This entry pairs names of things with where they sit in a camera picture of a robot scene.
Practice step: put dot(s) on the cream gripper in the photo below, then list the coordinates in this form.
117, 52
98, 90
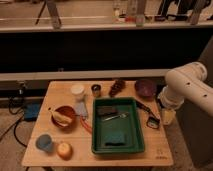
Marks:
167, 116

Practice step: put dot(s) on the blue-green sponge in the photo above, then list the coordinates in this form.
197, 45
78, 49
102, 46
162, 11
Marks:
114, 139

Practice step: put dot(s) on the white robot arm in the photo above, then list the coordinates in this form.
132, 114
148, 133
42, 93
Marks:
185, 82

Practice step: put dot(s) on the dark brown sponge block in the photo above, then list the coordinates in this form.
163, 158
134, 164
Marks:
106, 110

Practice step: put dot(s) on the white plastic cup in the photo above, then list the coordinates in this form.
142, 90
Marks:
78, 90

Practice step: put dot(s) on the blue plastic cup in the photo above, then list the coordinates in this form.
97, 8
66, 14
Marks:
44, 142

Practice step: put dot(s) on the purple bowl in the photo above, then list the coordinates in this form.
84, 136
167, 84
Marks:
145, 88

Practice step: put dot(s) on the metal fork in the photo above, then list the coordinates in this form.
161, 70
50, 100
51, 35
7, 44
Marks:
114, 117

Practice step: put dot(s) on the green plastic tray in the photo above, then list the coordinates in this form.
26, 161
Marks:
130, 126

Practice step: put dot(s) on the bunch of dark grapes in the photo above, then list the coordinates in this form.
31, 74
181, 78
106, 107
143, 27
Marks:
117, 87

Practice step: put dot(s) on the small dark metal can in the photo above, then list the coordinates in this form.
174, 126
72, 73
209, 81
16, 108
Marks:
96, 90

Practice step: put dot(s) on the wooden folding table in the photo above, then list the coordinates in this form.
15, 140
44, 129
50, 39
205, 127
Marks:
157, 151

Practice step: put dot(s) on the grey spatula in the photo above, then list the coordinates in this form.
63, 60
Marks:
80, 108

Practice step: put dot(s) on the red-brown bowl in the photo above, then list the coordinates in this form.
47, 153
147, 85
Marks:
67, 111

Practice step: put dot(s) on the yellow banana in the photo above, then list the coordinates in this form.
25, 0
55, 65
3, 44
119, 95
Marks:
61, 119

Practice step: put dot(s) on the yellow apple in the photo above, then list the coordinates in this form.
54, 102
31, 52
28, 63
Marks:
64, 150

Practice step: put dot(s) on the blue box on floor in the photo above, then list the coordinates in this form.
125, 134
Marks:
31, 111

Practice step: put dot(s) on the black-handled peeler tool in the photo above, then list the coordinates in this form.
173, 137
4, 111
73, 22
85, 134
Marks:
152, 121

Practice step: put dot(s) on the red-handled utensil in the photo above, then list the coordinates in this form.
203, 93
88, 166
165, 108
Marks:
84, 124

